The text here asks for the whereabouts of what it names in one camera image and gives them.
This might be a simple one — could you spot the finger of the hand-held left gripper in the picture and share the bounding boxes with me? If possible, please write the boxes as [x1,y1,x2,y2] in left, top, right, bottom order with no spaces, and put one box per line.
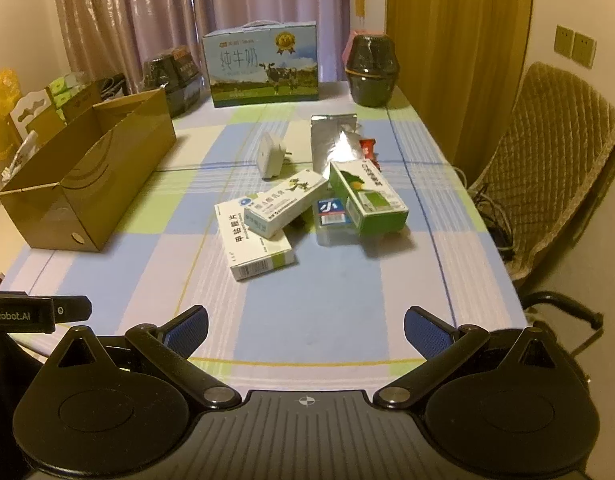
[54,297,92,322]

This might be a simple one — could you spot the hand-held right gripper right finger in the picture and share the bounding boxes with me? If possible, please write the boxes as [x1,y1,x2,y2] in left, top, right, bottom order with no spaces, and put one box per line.
[373,306,568,411]

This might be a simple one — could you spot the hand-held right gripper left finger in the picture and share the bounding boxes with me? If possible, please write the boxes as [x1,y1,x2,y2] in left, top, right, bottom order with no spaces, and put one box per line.
[47,305,241,411]

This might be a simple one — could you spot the white medicine box blue print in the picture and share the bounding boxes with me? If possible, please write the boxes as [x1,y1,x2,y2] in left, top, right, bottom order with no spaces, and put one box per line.
[214,199,295,282]

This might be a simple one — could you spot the clear plastic case blue label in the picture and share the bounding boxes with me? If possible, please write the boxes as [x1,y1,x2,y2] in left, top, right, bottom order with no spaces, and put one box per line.
[315,198,361,247]

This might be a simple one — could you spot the white green medicine box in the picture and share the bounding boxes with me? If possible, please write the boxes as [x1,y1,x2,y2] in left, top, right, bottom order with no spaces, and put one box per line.
[242,170,329,239]

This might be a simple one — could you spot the brown cardboard box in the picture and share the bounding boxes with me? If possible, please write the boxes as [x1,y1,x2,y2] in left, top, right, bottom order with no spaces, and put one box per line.
[0,87,178,253]

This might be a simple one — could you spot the white charger plug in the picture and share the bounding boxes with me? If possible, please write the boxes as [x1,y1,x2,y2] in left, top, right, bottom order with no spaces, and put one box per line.
[256,131,293,182]

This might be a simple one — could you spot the red snack packet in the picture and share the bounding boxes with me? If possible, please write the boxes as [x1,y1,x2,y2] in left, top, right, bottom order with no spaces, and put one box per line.
[360,139,381,171]

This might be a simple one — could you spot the silver foil bag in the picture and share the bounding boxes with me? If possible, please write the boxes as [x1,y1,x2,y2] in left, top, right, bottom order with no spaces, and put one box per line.
[310,114,368,176]

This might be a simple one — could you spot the checked cloth covered desktop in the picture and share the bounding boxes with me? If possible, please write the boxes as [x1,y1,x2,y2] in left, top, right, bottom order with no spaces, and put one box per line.
[0,80,531,396]

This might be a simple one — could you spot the white cardboard hang card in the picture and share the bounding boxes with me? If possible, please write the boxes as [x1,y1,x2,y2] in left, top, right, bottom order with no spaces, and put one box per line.
[8,91,55,146]

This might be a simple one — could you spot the yellow plastic bag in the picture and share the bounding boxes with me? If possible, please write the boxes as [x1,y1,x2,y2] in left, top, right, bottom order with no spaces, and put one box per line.
[0,70,25,161]

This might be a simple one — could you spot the chair with quilted beige cover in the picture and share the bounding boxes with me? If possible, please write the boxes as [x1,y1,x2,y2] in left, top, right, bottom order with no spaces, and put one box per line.
[467,62,615,356]

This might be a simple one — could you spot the green tissue boxes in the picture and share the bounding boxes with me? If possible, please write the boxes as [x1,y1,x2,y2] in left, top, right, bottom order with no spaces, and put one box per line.
[47,74,83,121]

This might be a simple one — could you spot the black and white bag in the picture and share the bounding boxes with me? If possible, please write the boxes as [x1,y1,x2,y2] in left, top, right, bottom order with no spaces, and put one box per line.
[94,74,128,103]

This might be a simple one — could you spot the black jar with gold band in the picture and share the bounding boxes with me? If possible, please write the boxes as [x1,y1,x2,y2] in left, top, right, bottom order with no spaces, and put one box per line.
[344,32,401,108]

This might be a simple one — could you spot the mustard yellow curtain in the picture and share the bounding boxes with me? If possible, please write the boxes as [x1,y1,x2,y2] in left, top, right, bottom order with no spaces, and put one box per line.
[386,0,535,171]

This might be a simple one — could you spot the pink curtain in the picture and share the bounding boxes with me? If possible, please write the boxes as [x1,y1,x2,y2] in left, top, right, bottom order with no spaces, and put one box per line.
[52,0,351,96]

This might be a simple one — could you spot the black cables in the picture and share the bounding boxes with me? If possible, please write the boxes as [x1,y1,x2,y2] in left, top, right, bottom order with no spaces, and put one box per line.
[470,180,518,261]

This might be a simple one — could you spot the blue milk carton with handle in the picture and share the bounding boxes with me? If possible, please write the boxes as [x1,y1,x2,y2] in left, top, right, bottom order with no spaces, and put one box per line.
[202,21,319,108]

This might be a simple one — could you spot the beige wall switch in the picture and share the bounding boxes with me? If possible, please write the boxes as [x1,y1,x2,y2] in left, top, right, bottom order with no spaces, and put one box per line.
[572,31,597,67]
[554,25,575,58]

